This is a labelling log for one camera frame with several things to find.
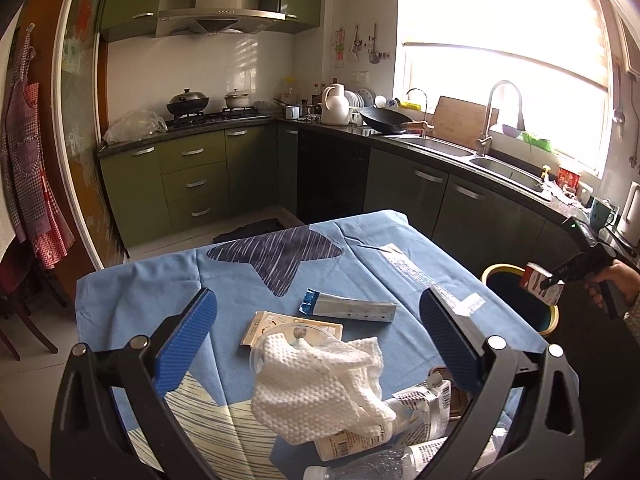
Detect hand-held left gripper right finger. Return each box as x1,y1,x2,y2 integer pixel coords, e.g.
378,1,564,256
419,287,586,480

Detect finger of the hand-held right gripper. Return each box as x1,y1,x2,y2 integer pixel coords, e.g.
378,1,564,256
537,267,568,294

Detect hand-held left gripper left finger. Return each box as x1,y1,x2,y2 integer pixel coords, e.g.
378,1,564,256
50,287,221,480

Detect small red white carton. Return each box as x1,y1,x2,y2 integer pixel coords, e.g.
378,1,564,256
519,262,566,307

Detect yellow rimmed trash bin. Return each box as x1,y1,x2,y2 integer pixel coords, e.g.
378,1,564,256
481,263,560,337

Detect white plastic bottle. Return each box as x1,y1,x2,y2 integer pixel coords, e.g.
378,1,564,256
314,420,401,463

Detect person's right hand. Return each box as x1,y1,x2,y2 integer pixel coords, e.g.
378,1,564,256
584,260,640,313

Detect teal mug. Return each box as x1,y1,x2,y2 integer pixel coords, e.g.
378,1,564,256
588,198,617,231

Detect white countertop appliance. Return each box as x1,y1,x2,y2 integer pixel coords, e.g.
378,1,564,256
615,194,640,249

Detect brown packet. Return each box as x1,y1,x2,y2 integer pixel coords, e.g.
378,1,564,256
429,366,475,419

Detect flat beige box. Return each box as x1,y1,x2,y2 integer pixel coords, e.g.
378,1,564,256
240,310,345,349

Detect blue white tube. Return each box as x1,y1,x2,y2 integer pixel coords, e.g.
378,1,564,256
298,288,398,328

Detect steel double sink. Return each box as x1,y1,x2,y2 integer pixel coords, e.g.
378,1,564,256
400,135,545,187

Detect green cloth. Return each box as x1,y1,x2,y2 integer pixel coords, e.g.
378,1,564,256
520,131,554,154

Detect green under-sink cabinets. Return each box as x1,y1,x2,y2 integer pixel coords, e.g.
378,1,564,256
364,147,576,273

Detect clear plastic lid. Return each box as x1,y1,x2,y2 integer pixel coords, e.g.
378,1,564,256
248,322,347,376

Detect white paper towel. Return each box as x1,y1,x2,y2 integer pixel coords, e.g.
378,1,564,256
250,332,399,446

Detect blue star print tablecloth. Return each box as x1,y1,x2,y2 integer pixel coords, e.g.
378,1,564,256
75,210,551,480

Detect clear plastic bottle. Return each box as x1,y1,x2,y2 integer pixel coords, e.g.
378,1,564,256
302,440,451,480

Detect green base cabinet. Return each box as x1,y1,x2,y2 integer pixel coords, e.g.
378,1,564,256
224,125,281,218
98,142,170,249

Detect green drawer unit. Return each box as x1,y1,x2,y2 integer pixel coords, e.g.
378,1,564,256
159,132,232,234

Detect dark wooden chair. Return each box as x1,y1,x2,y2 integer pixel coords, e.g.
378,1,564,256
0,252,69,362

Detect steel faucet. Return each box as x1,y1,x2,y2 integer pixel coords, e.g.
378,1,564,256
475,80,525,157

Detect red checkered apron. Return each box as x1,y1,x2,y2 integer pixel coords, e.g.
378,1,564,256
30,175,70,271

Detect wooden cutting board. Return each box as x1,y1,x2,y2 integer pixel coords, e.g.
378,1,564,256
431,95,500,151

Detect black dishwasher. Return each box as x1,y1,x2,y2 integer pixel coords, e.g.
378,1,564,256
296,129,372,225

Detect clear plastic bag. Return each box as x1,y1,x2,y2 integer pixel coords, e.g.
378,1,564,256
102,109,168,145

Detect black gas stove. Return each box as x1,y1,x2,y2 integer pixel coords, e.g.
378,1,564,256
167,107,262,129

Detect black wok pan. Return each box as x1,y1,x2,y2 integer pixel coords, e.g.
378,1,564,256
359,106,435,136

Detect black lidded wok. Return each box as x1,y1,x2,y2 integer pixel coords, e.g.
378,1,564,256
166,88,211,117

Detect white lidded pot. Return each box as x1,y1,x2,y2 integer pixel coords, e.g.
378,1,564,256
224,88,256,110

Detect sliding glass door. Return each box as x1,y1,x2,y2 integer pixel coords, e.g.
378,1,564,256
51,0,132,272

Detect dish rack with plates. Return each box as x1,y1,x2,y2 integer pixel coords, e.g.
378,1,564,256
347,88,390,126

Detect white jug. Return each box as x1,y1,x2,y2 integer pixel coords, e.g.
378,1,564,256
320,83,354,126

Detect purple checkered apron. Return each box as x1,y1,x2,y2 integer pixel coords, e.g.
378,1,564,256
0,24,53,243

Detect window blind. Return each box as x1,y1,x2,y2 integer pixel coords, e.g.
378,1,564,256
396,0,617,92

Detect hanging kitchen utensils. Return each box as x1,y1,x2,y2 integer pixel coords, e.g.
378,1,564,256
349,22,392,66

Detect orange hanging ornament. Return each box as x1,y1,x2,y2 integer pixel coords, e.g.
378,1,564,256
332,27,347,69

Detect steel range hood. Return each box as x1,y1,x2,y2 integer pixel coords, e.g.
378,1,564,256
156,0,287,38

